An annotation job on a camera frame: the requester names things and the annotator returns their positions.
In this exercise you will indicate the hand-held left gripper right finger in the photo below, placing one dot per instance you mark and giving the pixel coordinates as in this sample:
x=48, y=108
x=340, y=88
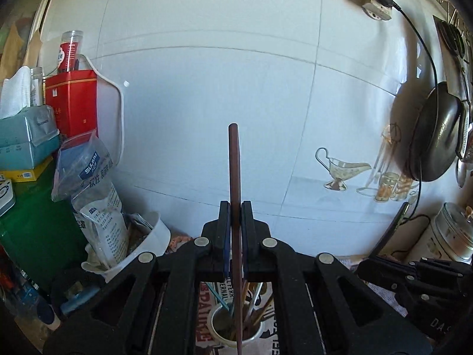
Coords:
x=245, y=244

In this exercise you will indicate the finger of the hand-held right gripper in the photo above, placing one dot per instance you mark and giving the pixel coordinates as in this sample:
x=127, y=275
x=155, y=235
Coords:
x=402, y=277
x=391, y=235

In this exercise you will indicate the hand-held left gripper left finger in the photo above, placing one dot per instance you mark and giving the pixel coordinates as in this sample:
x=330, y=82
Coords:
x=226, y=244

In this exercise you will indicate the teal chopstick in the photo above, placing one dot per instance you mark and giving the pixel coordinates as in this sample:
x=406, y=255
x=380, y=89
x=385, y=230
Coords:
x=220, y=299

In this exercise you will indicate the group of mixed chopsticks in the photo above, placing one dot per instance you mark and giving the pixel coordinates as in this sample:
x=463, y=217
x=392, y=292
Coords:
x=255, y=314

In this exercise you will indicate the dark brown wooden chopstick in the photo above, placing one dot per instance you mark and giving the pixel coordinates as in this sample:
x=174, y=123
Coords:
x=233, y=162

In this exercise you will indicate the white ribbed ceramic cup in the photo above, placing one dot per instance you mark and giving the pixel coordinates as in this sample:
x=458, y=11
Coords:
x=214, y=331

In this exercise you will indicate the newspaper print tablecloth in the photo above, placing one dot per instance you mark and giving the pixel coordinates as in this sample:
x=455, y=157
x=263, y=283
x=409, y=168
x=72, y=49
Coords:
x=343, y=262

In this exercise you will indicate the white rice cooker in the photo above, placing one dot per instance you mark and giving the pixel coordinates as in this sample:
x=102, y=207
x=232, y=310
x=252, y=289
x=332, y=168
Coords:
x=451, y=229

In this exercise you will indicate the white plastic bowl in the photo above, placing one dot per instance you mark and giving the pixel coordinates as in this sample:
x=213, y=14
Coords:
x=155, y=236

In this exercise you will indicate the steel ladle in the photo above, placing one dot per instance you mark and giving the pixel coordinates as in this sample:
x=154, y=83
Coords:
x=463, y=170

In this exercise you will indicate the black wok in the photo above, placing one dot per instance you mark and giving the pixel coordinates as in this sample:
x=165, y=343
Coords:
x=436, y=137

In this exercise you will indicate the white printed pouch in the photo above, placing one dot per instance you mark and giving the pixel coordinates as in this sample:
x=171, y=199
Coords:
x=103, y=225

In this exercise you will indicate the blue plastic container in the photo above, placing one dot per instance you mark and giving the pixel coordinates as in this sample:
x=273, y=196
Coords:
x=81, y=301

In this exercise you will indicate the clear bag with blue contents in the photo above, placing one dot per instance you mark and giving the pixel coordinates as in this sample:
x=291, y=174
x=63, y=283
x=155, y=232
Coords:
x=81, y=166

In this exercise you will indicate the clear plastic cutting board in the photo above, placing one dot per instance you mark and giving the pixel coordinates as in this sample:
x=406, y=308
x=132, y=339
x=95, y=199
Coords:
x=109, y=118

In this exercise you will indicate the green box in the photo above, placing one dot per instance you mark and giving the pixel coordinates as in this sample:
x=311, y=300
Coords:
x=37, y=236

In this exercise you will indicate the white blue bottle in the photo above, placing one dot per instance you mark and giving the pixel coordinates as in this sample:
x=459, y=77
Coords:
x=48, y=314

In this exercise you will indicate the yellow flat box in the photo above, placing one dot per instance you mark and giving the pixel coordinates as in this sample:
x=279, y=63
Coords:
x=26, y=173

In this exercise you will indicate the red tin box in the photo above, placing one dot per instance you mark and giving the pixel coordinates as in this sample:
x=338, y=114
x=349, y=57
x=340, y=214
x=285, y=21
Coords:
x=70, y=100

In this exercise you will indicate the small white tin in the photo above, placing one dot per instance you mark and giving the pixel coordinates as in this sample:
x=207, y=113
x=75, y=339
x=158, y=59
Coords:
x=6, y=198

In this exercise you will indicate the teal tissue pack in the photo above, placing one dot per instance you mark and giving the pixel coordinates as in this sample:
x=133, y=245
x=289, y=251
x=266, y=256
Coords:
x=26, y=137

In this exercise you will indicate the clear glass jar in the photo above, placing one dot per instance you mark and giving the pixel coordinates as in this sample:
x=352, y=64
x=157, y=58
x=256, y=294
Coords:
x=37, y=88

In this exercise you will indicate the clear tube red label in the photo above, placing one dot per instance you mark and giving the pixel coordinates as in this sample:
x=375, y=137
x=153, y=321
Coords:
x=68, y=55

